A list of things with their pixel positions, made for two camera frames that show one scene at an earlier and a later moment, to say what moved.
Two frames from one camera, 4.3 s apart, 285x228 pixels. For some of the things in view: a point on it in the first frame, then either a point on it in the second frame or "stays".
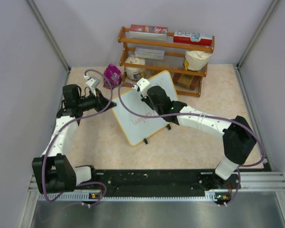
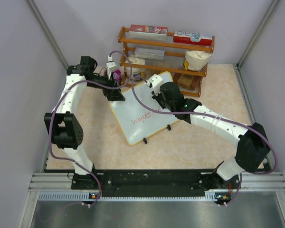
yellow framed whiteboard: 137,128 stays
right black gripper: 146,99 → 157,98
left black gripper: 101,102 → 113,94
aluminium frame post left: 50,37 stays
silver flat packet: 149,53 stays
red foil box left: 161,30 stays
